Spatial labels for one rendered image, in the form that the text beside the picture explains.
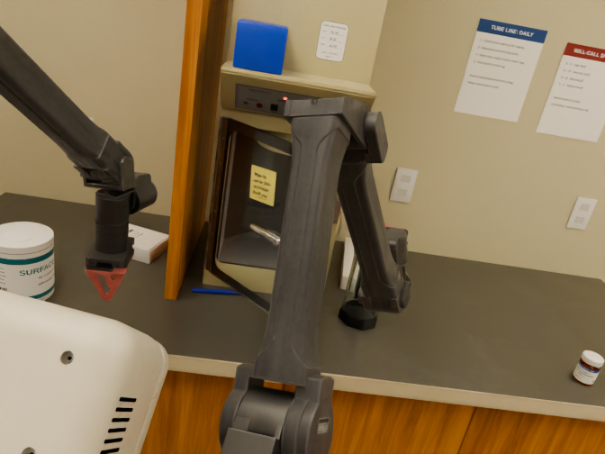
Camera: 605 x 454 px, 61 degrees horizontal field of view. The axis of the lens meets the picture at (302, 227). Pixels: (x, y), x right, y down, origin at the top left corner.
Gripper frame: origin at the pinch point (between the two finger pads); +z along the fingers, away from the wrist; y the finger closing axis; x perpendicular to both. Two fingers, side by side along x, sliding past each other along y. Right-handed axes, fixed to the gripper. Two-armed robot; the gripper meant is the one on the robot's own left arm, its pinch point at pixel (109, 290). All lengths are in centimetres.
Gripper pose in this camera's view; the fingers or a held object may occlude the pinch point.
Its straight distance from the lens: 105.2
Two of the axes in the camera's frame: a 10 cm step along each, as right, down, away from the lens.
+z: -1.7, 9.1, 3.8
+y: -0.9, -4.0, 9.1
